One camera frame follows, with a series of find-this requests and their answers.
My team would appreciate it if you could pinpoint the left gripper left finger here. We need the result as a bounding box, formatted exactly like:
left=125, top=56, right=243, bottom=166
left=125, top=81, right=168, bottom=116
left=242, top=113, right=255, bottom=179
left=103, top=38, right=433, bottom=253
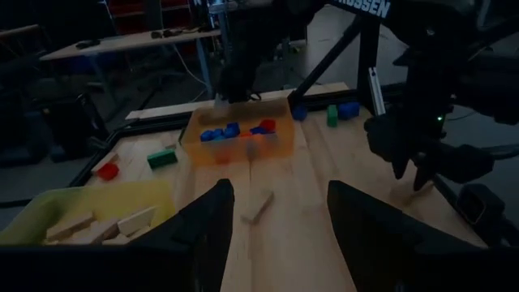
left=121, top=179, right=235, bottom=292

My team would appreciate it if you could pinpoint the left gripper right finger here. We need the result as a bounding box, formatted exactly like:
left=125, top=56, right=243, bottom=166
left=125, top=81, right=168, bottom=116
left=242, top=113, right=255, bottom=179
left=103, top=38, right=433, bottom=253
left=327, top=180, right=487, bottom=292

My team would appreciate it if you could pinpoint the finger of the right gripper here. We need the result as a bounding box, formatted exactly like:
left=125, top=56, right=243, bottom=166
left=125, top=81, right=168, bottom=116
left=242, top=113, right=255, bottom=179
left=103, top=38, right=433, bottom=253
left=391, top=145, right=410, bottom=181
left=412, top=160, right=437, bottom=192

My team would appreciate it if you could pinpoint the bright green long block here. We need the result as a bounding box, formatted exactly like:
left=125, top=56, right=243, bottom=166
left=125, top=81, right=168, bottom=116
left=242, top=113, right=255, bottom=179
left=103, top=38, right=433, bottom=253
left=326, top=104, right=339, bottom=128
left=146, top=148, right=178, bottom=170

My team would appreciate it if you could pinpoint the orange plastic bin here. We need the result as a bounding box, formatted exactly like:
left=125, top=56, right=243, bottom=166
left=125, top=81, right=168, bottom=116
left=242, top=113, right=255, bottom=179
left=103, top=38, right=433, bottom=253
left=180, top=99, right=296, bottom=165

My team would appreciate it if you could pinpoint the yellow plastic bin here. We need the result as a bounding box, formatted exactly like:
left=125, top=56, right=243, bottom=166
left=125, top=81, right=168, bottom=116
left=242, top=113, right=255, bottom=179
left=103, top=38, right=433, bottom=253
left=0, top=178, right=178, bottom=247

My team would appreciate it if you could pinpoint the wooden top desk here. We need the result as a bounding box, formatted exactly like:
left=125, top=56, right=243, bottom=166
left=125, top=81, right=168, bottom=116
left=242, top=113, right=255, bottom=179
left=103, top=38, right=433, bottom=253
left=40, top=27, right=222, bottom=62

